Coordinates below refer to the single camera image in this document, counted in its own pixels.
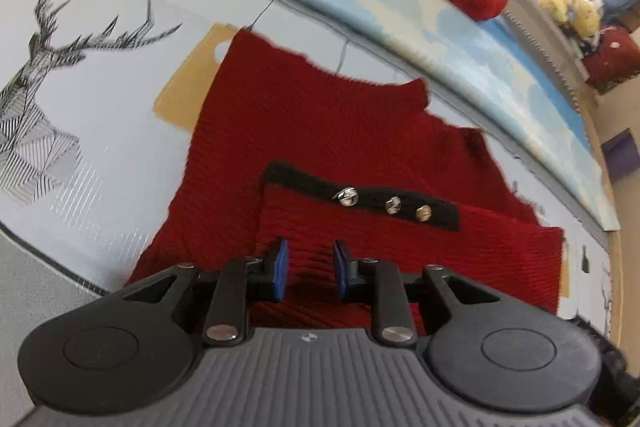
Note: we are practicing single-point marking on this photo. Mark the wooden bed frame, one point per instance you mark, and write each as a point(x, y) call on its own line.
point(595, 132)

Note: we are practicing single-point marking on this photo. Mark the yellow duck plush toy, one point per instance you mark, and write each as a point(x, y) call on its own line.
point(565, 2)

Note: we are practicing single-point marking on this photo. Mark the red printed cushion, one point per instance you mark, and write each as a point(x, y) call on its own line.
point(612, 52)

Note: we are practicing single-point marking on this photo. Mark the deer print bed sheet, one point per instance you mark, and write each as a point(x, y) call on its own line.
point(100, 82)

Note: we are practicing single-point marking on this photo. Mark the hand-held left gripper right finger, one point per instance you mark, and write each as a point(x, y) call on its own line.
point(342, 269)

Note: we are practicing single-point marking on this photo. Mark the red knitted sweater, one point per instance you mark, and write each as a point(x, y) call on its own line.
point(325, 132)

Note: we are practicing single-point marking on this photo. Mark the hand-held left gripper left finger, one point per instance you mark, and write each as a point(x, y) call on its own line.
point(280, 269)

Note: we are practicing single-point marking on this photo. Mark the purple board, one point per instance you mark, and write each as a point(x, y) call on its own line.
point(622, 154)

